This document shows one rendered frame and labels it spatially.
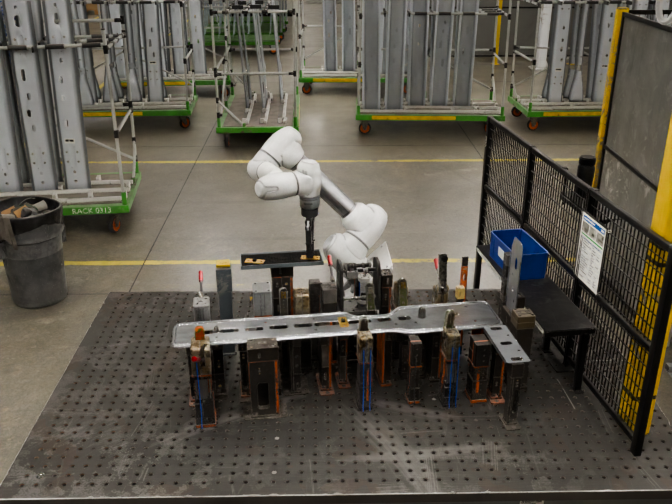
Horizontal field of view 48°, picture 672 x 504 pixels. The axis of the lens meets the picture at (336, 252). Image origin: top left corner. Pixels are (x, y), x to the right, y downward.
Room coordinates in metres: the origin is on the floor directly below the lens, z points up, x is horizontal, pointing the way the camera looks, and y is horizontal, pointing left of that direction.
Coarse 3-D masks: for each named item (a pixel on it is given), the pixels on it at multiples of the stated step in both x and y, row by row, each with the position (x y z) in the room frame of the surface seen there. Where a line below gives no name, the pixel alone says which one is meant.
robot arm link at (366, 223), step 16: (288, 128) 3.66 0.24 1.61; (272, 144) 3.59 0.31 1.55; (288, 144) 3.60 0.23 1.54; (288, 160) 3.59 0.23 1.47; (320, 192) 3.61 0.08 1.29; (336, 192) 3.62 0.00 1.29; (336, 208) 3.61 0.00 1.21; (352, 208) 3.61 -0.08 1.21; (368, 208) 3.63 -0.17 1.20; (352, 224) 3.57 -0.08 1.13; (368, 224) 3.58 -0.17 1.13; (384, 224) 3.62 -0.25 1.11; (368, 240) 3.55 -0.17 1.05
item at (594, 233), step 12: (588, 216) 2.89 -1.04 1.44; (588, 228) 2.88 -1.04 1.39; (600, 228) 2.78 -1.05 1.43; (588, 240) 2.86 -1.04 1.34; (600, 240) 2.77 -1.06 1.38; (576, 252) 2.95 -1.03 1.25; (588, 252) 2.85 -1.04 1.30; (600, 252) 2.76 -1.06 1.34; (576, 264) 2.94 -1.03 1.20; (588, 264) 2.84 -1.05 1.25; (600, 264) 2.74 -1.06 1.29; (576, 276) 2.92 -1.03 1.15; (588, 276) 2.82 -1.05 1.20; (600, 276) 2.73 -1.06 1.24; (588, 288) 2.81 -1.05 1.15
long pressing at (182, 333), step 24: (336, 312) 2.87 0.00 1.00; (408, 312) 2.88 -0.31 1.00; (432, 312) 2.88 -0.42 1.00; (456, 312) 2.88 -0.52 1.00; (480, 312) 2.88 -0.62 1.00; (192, 336) 2.67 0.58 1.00; (216, 336) 2.67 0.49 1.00; (240, 336) 2.67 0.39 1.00; (264, 336) 2.67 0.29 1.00; (288, 336) 2.68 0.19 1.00; (312, 336) 2.68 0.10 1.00; (336, 336) 2.69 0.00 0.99
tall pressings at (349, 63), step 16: (352, 0) 12.51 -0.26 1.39; (384, 0) 12.20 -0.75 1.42; (352, 16) 12.50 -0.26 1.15; (336, 32) 12.40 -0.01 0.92; (352, 32) 12.48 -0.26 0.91; (384, 32) 12.24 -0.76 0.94; (336, 48) 12.38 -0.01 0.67; (352, 48) 12.46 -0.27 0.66; (336, 64) 12.37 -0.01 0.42; (352, 64) 12.44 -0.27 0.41; (384, 64) 12.21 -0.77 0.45
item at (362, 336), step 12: (360, 336) 2.60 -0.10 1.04; (372, 336) 2.61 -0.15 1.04; (360, 348) 2.58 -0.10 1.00; (372, 348) 2.59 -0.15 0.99; (360, 360) 2.58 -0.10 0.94; (372, 360) 2.59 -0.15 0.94; (360, 372) 2.59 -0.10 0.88; (360, 384) 2.59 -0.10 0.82; (360, 396) 2.59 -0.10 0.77; (360, 408) 2.58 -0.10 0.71; (372, 408) 2.59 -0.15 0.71
